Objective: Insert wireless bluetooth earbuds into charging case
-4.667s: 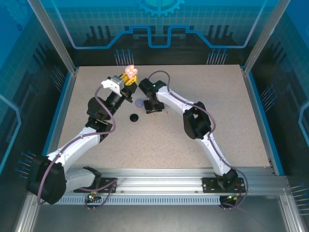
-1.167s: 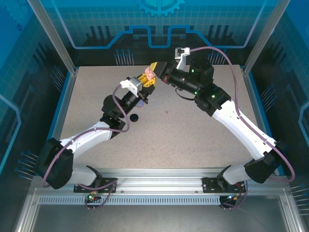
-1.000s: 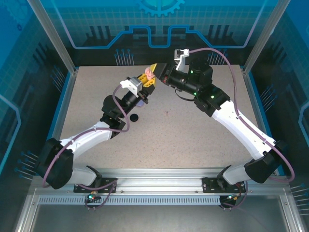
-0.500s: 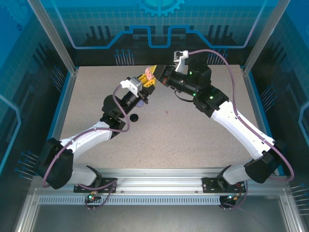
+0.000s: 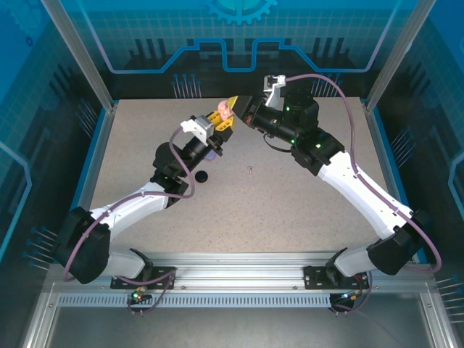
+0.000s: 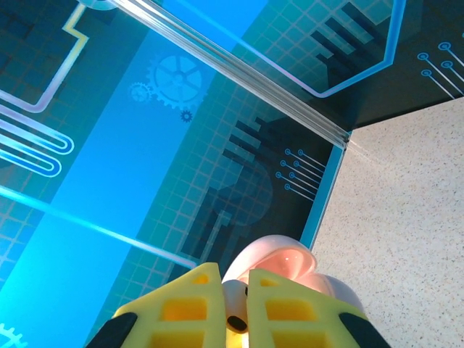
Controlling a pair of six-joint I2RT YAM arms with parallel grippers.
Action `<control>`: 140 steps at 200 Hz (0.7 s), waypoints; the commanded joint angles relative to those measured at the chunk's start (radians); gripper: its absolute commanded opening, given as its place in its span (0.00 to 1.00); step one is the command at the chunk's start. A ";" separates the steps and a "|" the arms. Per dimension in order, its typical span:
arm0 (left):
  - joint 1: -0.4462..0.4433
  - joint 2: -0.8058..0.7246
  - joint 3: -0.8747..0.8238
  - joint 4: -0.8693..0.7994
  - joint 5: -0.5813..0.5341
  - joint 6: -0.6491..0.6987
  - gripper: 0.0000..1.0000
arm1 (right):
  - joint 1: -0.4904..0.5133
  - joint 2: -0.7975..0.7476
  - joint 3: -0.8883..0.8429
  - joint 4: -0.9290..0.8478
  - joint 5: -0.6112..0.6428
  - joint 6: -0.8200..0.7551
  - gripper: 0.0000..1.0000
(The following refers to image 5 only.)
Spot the blue table edge strip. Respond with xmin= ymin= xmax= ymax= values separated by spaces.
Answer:
xmin=369 ymin=107 xmax=428 ymax=264
xmin=67 ymin=107 xmax=112 ymax=218

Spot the small LED circuit board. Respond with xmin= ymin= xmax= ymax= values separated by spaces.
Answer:
xmin=126 ymin=288 xmax=152 ymax=305
xmin=331 ymin=289 xmax=363 ymax=305

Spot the grey metal base panel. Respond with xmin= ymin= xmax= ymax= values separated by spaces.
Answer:
xmin=46 ymin=306 xmax=436 ymax=348

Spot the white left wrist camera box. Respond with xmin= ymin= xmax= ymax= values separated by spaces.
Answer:
xmin=180 ymin=114 xmax=215 ymax=146

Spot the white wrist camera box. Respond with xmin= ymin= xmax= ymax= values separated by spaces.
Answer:
xmin=180 ymin=114 xmax=215 ymax=146
xmin=262 ymin=75 xmax=288 ymax=109

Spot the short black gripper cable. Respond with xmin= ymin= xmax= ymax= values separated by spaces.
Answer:
xmin=264 ymin=132 xmax=294 ymax=153

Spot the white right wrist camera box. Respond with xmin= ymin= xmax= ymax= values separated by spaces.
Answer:
xmin=262 ymin=75 xmax=288 ymax=109

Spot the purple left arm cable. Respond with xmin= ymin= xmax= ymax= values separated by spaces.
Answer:
xmin=63 ymin=125 xmax=196 ymax=316

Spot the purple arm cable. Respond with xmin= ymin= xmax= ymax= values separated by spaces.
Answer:
xmin=282 ymin=73 xmax=443 ymax=316
xmin=63 ymin=125 xmax=196 ymax=316

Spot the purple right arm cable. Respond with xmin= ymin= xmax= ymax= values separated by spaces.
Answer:
xmin=282 ymin=73 xmax=443 ymax=316

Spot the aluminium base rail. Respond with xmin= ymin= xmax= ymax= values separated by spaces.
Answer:
xmin=50 ymin=251 xmax=438 ymax=295

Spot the aluminium frame post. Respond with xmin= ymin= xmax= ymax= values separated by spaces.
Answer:
xmin=38 ymin=0 xmax=120 ymax=109
xmin=362 ymin=0 xmax=439 ymax=113

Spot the slotted grey cable duct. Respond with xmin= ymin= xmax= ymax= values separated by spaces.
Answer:
xmin=57 ymin=292 xmax=333 ymax=309

